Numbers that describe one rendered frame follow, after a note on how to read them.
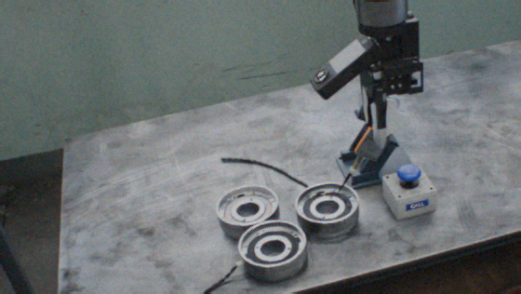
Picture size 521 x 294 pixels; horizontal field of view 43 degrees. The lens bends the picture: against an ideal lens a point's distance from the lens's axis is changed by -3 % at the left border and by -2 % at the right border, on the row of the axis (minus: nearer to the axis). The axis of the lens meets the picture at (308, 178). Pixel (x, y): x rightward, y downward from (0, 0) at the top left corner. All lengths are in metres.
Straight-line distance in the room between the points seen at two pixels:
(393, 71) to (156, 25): 1.73
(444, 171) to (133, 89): 1.74
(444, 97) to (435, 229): 0.42
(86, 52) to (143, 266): 1.64
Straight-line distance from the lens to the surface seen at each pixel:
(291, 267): 1.03
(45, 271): 2.48
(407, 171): 1.12
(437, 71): 1.56
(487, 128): 1.36
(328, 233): 1.10
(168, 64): 2.72
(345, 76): 1.01
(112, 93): 2.76
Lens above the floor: 1.55
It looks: 37 degrees down
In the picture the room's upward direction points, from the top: 7 degrees counter-clockwise
